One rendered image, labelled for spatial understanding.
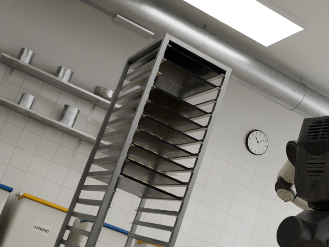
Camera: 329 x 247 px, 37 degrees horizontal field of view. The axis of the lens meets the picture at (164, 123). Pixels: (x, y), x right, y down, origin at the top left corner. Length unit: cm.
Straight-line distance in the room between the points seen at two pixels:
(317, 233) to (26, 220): 336
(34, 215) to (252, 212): 282
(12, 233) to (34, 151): 106
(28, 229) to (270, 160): 323
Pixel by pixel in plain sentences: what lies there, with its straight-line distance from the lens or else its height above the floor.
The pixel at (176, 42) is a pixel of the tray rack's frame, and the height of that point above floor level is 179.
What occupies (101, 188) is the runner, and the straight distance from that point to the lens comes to 286.
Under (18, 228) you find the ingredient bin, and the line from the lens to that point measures 464.
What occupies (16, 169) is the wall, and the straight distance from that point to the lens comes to 529.
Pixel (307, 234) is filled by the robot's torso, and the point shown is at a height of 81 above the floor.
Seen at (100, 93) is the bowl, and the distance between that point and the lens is 530.
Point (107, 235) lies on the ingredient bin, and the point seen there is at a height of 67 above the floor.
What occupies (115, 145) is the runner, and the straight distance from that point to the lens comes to 294.
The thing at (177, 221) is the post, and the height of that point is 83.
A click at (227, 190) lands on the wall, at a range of 608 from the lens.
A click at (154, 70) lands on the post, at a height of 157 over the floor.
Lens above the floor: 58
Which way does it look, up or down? 15 degrees up
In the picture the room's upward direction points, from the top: 20 degrees clockwise
